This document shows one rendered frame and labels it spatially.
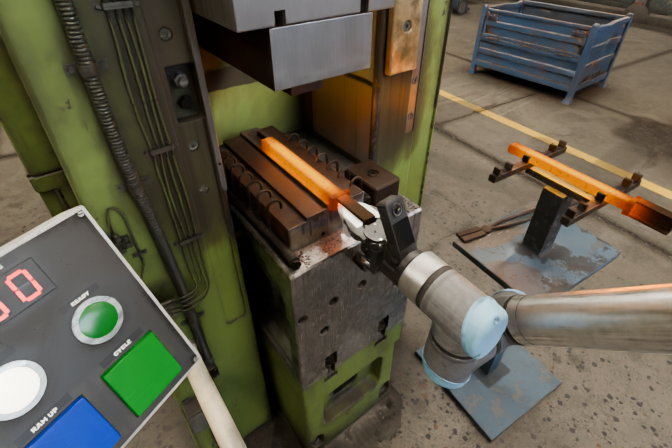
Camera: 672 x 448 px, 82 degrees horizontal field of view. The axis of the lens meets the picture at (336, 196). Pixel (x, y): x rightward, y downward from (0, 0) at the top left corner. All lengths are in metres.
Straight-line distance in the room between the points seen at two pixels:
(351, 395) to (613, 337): 1.01
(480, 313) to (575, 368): 1.36
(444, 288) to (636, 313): 0.24
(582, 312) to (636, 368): 1.44
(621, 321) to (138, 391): 0.63
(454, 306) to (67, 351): 0.52
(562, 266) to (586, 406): 0.75
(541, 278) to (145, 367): 0.99
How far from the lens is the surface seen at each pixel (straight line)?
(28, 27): 0.68
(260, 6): 0.61
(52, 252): 0.57
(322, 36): 0.67
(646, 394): 2.06
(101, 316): 0.59
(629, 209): 1.12
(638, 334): 0.64
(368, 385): 1.52
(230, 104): 1.17
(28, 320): 0.57
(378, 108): 1.01
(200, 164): 0.80
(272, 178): 0.93
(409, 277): 0.68
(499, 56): 4.73
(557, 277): 1.26
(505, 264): 1.23
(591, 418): 1.89
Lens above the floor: 1.50
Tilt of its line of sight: 36 degrees down
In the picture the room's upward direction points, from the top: straight up
